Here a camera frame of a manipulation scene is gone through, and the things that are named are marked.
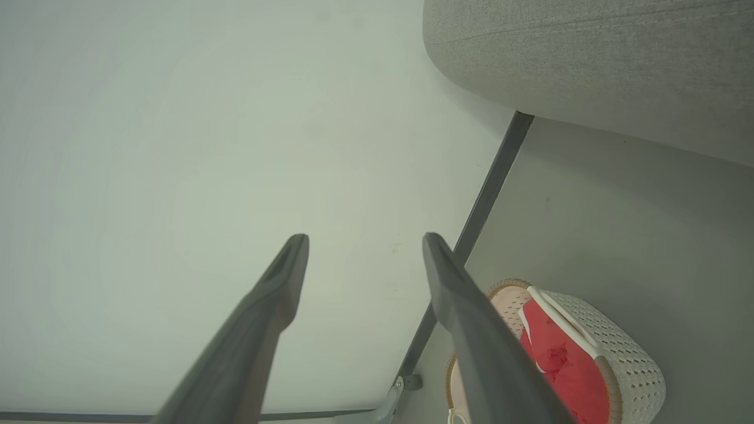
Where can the black baseboard strip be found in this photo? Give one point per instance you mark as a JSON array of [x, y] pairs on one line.
[[76, 417], [492, 182]]

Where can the grey fabric sofa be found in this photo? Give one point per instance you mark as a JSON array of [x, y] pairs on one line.
[[589, 65]]

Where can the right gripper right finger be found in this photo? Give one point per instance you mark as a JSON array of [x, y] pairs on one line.
[[483, 353]]

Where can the grey metal floor bracket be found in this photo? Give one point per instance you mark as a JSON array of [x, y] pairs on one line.
[[389, 403]]

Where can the white perforated laundry basket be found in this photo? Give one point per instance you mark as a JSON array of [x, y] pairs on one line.
[[624, 353]]

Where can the red and white striped jersey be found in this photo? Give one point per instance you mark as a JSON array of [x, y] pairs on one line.
[[568, 377]]

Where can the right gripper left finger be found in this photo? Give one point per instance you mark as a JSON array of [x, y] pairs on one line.
[[259, 330]]

